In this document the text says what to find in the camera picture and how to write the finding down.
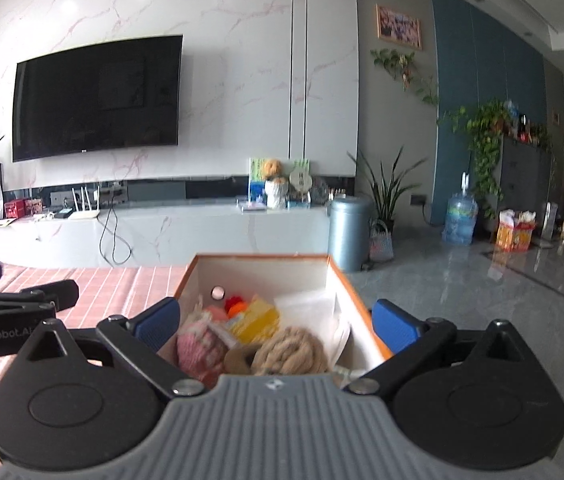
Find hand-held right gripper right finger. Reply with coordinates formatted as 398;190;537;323
346;299;528;396

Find blue water jug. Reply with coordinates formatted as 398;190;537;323
441;172;480;246

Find translucent plastic bag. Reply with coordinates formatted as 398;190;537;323
274;289;353;367

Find pink white knit toy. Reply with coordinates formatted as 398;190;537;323
177;309;236;387

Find hanging vine plant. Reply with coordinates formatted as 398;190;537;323
370;48;439;106

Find long-leaf potted plant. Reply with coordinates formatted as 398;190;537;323
347;147;429;234

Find wall-mounted black television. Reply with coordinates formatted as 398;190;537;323
12;35;184;163

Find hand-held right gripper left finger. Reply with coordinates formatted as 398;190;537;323
26;297;209;399

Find yellow cloth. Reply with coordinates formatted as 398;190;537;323
229;297;281;344

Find wooden framed picture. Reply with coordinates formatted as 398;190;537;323
375;4;423;51

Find trailing pothos plant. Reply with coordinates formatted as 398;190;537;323
439;102;514;217

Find marble television console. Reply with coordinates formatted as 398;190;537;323
0;200;333;269

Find orange gift box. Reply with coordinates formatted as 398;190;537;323
494;210;538;254

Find white router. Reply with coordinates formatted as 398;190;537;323
70;186;100;222

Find woven basket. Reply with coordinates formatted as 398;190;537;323
369;220;395;263

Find brown plush toy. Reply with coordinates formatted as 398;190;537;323
224;326;331;377

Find decorative plate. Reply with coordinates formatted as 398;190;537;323
310;176;331;205

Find black cables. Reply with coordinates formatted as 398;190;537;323
98;207;133;265

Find red boxes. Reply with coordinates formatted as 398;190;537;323
4;198;45;220

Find dark grey cabinet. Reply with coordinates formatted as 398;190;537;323
497;132;554;227

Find green painted card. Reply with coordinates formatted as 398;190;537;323
249;157;268;197

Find blue-grey metal trash can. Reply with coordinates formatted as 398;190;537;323
328;196;374;272

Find orange cardboard box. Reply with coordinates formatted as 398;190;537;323
157;253;395;392

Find round paper fan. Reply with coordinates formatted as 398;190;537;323
289;166;311;197

